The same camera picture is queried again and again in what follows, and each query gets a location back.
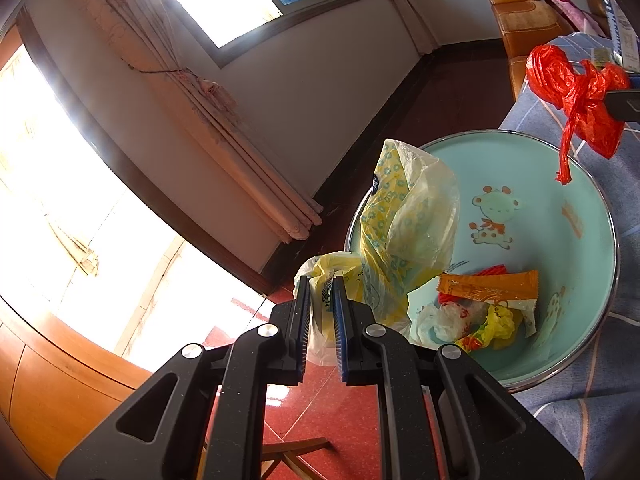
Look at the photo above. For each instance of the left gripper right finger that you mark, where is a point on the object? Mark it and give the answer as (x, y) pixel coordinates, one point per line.
(339, 303)

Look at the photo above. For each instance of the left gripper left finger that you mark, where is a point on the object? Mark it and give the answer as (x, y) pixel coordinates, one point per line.
(301, 321)

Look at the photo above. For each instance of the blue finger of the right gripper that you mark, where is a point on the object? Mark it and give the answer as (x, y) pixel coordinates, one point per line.
(624, 105)

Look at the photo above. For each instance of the red plastic bag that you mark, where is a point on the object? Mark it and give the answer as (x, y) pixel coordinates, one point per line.
(552, 77)

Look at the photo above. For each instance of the yellow patterned plastic bag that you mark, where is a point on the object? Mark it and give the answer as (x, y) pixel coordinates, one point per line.
(407, 231)

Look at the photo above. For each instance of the yellow snack wrapper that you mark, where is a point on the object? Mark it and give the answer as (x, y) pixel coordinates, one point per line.
(498, 331)

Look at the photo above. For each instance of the orange snack wrapper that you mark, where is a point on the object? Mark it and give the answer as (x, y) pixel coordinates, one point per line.
(490, 288)

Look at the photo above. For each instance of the white tall milk carton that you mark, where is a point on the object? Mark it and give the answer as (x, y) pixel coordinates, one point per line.
(625, 41)

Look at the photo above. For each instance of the pink floral pillow on chaise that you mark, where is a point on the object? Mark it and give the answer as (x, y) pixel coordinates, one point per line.
(581, 20)

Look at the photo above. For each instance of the white crumpled wrapper in basin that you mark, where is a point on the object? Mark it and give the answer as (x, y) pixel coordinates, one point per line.
(439, 324)

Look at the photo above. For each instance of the brown leather chaise sofa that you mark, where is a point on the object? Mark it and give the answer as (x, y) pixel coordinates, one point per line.
(523, 25)

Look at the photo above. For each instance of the beige right curtain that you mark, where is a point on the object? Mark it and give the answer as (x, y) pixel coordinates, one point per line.
(417, 28)

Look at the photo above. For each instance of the beige curtain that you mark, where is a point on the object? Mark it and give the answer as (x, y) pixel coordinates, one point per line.
(417, 28)
(140, 33)

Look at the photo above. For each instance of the wooden cabinet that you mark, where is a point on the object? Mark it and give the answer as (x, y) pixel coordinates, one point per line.
(57, 385)

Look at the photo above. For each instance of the beige left curtain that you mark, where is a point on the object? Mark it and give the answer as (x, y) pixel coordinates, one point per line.
(140, 33)

